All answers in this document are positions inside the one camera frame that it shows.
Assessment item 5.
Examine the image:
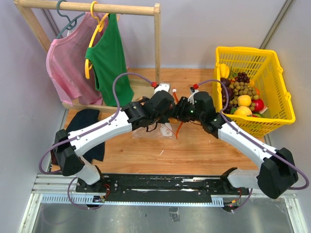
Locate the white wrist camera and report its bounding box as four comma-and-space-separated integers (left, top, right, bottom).
154, 83, 171, 93
188, 83, 199, 105

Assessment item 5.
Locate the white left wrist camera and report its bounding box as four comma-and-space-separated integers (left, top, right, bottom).
154, 83, 171, 93

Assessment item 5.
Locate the clear zip top bag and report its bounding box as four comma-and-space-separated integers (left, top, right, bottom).
131, 88, 184, 140

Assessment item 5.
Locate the yellow plastic basket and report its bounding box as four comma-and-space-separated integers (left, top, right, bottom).
214, 47, 295, 137

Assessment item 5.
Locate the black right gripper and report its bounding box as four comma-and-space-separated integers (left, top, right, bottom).
169, 97, 204, 123

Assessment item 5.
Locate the teal hanger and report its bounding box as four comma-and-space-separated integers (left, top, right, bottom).
55, 0, 86, 39

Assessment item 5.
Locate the pink shirt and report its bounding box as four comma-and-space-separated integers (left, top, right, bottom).
46, 12, 103, 106

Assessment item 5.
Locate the yellow hanger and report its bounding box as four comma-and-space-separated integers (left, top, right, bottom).
85, 0, 110, 80

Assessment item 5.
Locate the green tank top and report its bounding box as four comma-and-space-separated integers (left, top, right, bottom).
86, 14, 127, 107

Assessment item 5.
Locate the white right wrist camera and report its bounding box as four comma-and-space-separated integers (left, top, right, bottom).
188, 83, 199, 105

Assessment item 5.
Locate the dark grape bunch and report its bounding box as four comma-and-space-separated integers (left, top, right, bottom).
235, 72, 249, 83

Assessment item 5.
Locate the wooden clothes rack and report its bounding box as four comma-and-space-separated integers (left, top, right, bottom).
13, 0, 164, 114

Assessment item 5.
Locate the brown longan bunch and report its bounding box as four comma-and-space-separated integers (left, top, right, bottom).
229, 82, 258, 98

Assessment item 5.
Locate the yellow bell pepper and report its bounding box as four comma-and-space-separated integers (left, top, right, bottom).
219, 64, 230, 79

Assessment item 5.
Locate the red apple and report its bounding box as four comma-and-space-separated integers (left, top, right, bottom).
252, 99, 264, 112

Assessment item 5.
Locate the lower yellow peach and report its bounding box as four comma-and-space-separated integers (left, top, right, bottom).
233, 106, 252, 117

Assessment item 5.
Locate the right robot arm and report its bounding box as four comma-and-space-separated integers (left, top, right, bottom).
173, 91, 298, 199

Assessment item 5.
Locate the dark navy cloth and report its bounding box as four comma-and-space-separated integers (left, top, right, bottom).
65, 109, 105, 163

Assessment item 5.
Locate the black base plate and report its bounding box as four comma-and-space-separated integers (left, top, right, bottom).
76, 173, 249, 204

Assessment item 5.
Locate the aluminium rail frame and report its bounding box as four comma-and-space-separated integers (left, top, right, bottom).
18, 169, 309, 233

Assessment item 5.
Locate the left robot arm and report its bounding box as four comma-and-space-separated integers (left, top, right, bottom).
53, 90, 174, 192

